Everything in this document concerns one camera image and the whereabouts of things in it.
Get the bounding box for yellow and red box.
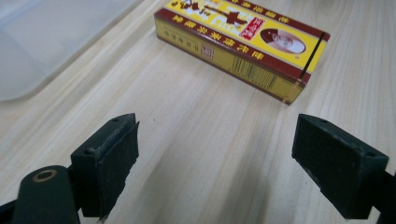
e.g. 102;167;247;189
153;0;331;105

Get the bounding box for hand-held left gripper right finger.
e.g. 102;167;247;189
291;113;390;220

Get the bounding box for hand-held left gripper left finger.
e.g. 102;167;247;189
70;112;140;220

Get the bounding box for clear plastic container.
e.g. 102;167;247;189
0;0;144;102

